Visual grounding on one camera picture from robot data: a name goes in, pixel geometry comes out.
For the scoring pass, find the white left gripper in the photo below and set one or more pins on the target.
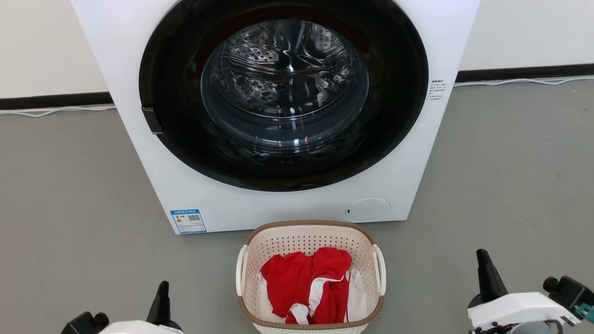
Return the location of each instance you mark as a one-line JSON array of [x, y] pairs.
[[139, 328]]

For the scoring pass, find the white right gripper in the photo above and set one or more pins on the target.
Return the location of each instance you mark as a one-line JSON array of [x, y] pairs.
[[519, 308]]

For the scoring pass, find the cream perforated laundry basket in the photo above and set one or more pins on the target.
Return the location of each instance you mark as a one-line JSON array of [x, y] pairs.
[[292, 239]]

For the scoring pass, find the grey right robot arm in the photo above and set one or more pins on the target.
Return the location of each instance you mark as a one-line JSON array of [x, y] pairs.
[[529, 330]]

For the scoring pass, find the blue energy label sticker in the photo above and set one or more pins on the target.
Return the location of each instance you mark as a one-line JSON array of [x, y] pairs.
[[188, 221]]

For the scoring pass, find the white garment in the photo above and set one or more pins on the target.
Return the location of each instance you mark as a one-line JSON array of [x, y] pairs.
[[357, 299]]

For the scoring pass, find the red garment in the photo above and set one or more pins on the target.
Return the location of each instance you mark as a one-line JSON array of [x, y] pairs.
[[292, 278]]

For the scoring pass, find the round white filter cover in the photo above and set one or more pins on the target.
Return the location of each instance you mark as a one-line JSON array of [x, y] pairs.
[[368, 210]]

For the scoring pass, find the black round washer door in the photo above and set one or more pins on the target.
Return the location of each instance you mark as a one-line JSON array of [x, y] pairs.
[[178, 134]]

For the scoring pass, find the small text sticker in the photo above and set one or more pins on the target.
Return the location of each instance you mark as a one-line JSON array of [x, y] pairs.
[[436, 90]]

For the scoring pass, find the white front-load washing machine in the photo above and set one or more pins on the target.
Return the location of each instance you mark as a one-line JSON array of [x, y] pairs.
[[125, 46]]

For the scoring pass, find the steel washer drum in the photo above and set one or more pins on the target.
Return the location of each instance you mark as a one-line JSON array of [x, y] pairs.
[[285, 74]]

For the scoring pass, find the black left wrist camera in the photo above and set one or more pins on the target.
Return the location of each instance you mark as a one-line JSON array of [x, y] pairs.
[[83, 324]]

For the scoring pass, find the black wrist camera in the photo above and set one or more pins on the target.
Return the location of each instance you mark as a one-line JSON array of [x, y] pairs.
[[571, 292], [83, 324]]

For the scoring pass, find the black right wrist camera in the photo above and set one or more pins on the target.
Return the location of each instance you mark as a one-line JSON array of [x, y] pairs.
[[571, 292]]

